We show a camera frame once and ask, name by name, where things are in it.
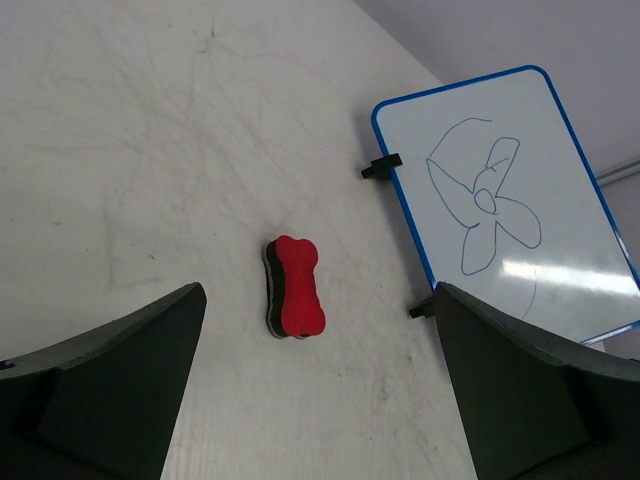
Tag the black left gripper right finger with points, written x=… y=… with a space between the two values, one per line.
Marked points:
x=535 y=405

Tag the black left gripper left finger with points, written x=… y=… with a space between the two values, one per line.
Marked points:
x=102 y=404

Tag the blue framed whiteboard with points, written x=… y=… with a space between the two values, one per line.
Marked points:
x=501 y=202

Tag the red bone-shaped eraser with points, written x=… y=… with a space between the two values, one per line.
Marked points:
x=294 y=308

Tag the lower black whiteboard foot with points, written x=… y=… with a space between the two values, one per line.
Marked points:
x=425 y=309

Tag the black whiteboard foot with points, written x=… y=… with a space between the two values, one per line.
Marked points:
x=382 y=168
x=425 y=309

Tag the upper black whiteboard foot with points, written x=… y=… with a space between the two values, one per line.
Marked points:
x=382 y=168

